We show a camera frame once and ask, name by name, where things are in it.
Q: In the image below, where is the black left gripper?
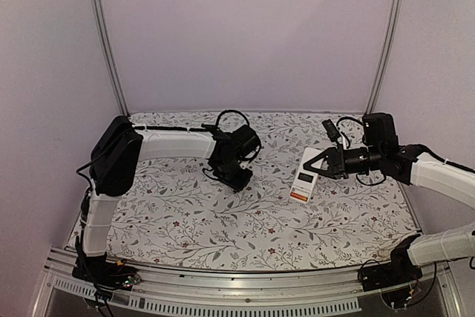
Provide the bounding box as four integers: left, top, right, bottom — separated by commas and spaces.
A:
214, 159, 254, 193

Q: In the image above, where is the aluminium front rail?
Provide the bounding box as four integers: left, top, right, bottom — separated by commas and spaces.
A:
31, 248, 465, 316

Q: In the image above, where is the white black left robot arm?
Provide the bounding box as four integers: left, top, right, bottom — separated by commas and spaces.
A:
76, 116, 262, 283

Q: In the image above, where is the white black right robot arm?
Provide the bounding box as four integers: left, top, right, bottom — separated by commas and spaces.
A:
299, 113, 474, 284

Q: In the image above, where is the white remote control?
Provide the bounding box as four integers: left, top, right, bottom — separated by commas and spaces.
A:
289, 155, 318, 203

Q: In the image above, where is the right aluminium frame post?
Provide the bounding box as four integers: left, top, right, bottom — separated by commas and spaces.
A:
364, 0, 403, 114

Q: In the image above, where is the aluminium frame post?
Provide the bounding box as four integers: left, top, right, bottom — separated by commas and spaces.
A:
91, 0, 130, 116
364, 0, 403, 114

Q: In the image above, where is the left aluminium frame post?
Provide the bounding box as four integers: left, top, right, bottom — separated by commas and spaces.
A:
91, 0, 130, 116

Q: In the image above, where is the orange AAA battery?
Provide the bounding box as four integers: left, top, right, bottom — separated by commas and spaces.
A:
290, 192, 309, 201

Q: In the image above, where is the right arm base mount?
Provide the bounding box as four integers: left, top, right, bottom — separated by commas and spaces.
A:
357, 259, 422, 292

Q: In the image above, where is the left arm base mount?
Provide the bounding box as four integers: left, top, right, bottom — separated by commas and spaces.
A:
72, 255, 141, 290

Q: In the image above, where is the floral patterned table mat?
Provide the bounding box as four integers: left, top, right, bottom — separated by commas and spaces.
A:
105, 112, 419, 272

